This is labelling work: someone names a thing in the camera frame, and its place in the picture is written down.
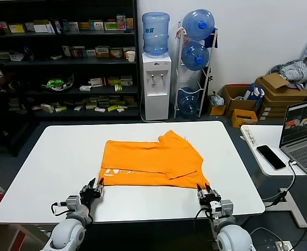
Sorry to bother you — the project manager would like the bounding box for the white water dispenser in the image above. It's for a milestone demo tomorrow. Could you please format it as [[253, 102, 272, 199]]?
[[142, 52, 172, 121]]

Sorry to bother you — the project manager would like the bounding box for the green plastic bag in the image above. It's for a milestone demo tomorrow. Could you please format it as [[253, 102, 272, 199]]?
[[46, 78, 65, 90]]

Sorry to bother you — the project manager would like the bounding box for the grey plastic bag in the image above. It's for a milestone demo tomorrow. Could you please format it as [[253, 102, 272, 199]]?
[[209, 92, 225, 107]]

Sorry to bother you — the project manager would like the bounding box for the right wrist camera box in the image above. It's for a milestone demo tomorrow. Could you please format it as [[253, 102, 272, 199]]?
[[212, 199, 234, 218]]

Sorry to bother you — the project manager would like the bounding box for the pile of grey clothes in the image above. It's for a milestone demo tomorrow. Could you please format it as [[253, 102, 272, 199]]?
[[269, 59, 307, 84]]

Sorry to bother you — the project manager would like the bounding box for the blue white bag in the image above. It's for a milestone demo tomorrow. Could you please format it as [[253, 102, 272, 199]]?
[[243, 83, 266, 102]]

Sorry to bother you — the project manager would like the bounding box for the white floor power strip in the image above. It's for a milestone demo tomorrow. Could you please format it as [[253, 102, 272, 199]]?
[[274, 240, 293, 251]]

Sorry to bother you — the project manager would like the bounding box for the dark bowl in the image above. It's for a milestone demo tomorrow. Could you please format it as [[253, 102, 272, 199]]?
[[41, 74, 75, 93]]

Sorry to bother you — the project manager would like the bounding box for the white yellow medicine box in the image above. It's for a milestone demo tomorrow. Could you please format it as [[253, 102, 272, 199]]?
[[122, 47, 136, 59]]

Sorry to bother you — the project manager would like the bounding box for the dark blue cloth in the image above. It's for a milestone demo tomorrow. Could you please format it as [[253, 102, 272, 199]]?
[[204, 27, 219, 49]]

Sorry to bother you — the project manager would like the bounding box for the black smartphone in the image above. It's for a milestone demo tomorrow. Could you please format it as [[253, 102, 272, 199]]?
[[256, 144, 287, 171]]

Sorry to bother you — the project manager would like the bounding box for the orange yellow cardboard box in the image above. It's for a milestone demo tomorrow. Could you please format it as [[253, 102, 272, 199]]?
[[231, 108, 259, 129]]

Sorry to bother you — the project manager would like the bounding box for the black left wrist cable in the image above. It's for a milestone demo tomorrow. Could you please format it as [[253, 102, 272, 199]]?
[[50, 201, 68, 217]]

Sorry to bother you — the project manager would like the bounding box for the blue water jug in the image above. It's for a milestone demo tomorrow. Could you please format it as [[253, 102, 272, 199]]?
[[181, 9, 217, 41], [142, 12, 170, 59], [181, 41, 210, 72], [177, 87, 200, 118]]

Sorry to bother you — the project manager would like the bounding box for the pink blue tall box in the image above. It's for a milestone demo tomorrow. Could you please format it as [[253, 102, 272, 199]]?
[[116, 15, 127, 31]]

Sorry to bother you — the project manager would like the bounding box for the grey laptop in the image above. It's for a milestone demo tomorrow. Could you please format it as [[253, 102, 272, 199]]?
[[278, 98, 307, 183]]

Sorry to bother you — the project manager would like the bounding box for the small yellow box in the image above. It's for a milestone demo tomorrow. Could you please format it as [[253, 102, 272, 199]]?
[[208, 104, 226, 117]]

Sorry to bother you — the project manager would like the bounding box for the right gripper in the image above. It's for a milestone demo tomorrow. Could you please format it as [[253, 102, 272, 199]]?
[[196, 182, 223, 213]]

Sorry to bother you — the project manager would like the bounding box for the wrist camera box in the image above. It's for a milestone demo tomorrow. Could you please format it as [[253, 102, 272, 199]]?
[[65, 195, 82, 212], [212, 199, 234, 218]]

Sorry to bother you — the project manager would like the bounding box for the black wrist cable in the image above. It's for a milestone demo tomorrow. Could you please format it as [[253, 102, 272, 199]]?
[[194, 206, 214, 237], [50, 201, 68, 217]]

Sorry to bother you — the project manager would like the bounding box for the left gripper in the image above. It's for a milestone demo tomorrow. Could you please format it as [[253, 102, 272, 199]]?
[[79, 177, 106, 207]]

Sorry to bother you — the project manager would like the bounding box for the orange t-shirt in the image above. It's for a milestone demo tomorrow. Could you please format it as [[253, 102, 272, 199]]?
[[100, 130, 211, 189]]

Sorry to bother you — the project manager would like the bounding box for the large cardboard box open flap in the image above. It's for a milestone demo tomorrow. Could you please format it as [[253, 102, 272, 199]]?
[[255, 72, 307, 101]]

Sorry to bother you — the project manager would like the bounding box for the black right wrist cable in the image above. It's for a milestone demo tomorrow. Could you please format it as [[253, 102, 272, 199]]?
[[194, 206, 214, 237]]

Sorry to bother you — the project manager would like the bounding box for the white jug rack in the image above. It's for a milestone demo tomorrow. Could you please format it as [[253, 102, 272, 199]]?
[[173, 21, 219, 120]]

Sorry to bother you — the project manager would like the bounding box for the black shelf unit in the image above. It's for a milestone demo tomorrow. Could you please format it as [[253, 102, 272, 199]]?
[[0, 0, 141, 121]]

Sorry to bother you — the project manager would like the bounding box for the white side table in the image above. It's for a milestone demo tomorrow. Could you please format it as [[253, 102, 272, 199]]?
[[240, 124, 307, 229]]

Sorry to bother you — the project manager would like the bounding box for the black laptop cable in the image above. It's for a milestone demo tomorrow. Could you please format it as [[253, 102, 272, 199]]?
[[262, 158, 298, 209]]

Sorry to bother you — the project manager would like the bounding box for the open brown cardboard box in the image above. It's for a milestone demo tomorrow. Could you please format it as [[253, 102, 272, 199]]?
[[222, 84, 258, 112]]

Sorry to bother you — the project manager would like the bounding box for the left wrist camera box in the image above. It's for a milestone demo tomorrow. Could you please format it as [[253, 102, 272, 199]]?
[[65, 195, 82, 212]]

